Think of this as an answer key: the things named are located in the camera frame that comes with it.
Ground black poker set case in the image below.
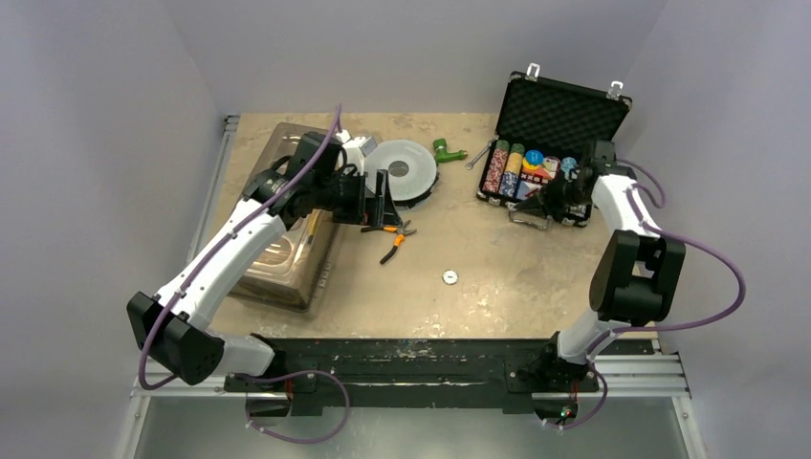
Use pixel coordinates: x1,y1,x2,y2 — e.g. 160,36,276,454
476,64,633,230

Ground yellow dealer button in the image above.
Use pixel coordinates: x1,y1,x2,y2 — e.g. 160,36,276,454
520,162,551,182

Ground red poker chip row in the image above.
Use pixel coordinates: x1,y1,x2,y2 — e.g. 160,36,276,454
481,140,510,193

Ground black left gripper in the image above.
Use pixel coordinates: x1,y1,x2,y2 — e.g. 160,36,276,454
313,168,400,227

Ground aluminium frame rail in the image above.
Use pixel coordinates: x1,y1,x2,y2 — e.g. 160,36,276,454
118,339,704,458

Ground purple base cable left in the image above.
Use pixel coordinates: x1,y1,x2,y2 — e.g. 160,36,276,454
245,369,353,446

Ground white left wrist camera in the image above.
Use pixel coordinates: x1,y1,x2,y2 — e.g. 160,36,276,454
335,130,378,174

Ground orange black pliers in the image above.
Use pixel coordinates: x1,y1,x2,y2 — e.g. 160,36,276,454
360,220,416,265

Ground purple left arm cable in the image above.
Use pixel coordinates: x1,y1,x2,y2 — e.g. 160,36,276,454
137,103,343,391

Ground clear round disc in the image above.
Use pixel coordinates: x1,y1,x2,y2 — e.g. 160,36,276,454
541,156,560,180

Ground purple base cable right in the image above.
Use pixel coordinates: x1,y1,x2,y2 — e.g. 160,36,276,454
541,361,609,432

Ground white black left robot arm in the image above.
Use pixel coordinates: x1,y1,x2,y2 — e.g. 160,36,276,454
126,132,402,391

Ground clear brown plastic storage box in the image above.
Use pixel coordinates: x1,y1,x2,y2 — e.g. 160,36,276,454
230,122,338,313

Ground blue poker button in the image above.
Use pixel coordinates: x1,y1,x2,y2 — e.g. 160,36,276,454
523,149,545,168

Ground white poker chip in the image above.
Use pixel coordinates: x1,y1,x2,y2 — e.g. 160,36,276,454
442,270,459,285

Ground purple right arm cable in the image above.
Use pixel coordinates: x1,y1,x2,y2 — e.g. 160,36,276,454
585,158,748,356

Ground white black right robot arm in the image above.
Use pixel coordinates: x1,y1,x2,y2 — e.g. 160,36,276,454
511,141,686,389

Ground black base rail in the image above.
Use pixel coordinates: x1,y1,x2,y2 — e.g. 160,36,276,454
224,339,599,416

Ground red triangle token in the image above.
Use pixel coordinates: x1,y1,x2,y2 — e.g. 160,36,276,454
515,181,544,201

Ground yellow blue chip row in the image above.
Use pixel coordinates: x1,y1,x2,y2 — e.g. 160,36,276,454
498,143,526,197

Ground green hose fitting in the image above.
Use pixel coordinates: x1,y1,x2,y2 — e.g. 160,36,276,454
432,138,468,164

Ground light blue chip row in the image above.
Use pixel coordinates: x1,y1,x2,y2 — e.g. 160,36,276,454
560,157,578,180

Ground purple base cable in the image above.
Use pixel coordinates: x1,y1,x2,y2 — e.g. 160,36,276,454
541,361,609,432
245,369,353,446

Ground grey filament spool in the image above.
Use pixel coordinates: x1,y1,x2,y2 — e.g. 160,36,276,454
363,140,439,208

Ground silver wrench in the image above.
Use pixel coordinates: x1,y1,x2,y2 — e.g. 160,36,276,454
465,139,496,170

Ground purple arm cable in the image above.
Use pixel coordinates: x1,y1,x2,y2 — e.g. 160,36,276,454
137,103,343,391
585,158,748,356

